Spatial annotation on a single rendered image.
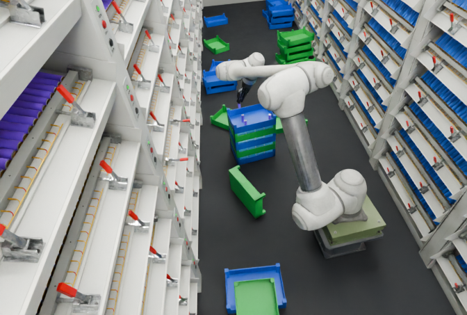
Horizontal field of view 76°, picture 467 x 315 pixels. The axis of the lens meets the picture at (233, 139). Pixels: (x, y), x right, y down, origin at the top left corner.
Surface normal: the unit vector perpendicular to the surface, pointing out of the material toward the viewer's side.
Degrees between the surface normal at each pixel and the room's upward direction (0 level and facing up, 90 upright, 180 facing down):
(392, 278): 0
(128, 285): 20
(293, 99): 69
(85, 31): 90
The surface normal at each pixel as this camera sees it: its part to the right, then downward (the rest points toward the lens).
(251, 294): -0.04, -0.41
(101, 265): 0.26, -0.72
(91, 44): 0.07, 0.68
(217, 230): -0.07, -0.72
